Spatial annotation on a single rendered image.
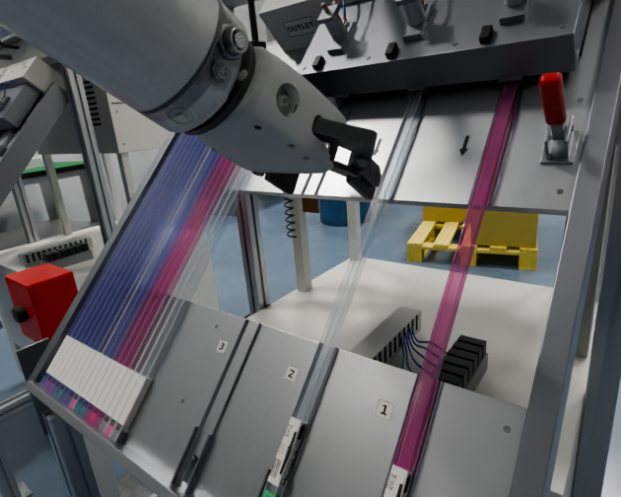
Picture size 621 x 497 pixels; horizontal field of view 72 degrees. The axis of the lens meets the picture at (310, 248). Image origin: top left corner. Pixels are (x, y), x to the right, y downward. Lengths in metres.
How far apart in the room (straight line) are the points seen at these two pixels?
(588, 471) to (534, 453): 0.54
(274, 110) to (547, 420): 0.29
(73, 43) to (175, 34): 0.05
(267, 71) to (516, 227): 2.78
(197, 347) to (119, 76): 0.38
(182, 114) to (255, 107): 0.04
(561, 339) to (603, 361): 0.40
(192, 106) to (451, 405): 0.31
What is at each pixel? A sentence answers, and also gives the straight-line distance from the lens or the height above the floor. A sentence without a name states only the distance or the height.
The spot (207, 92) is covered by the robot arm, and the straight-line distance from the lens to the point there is 0.26.
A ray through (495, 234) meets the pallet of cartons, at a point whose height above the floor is 0.22.
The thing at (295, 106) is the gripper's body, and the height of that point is 1.09.
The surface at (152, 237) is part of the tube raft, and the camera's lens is 0.73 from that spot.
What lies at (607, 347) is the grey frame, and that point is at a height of 0.72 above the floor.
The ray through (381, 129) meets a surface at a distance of 0.58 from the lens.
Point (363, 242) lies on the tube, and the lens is 0.47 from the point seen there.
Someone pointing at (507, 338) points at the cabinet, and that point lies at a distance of 0.96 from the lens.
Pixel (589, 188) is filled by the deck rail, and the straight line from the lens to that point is 0.45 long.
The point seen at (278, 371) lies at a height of 0.83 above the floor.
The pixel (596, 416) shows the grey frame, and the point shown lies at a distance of 0.85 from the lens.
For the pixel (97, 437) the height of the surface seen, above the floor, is 0.73.
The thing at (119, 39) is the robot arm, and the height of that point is 1.13.
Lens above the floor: 1.09
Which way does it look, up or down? 18 degrees down
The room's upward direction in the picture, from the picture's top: 5 degrees counter-clockwise
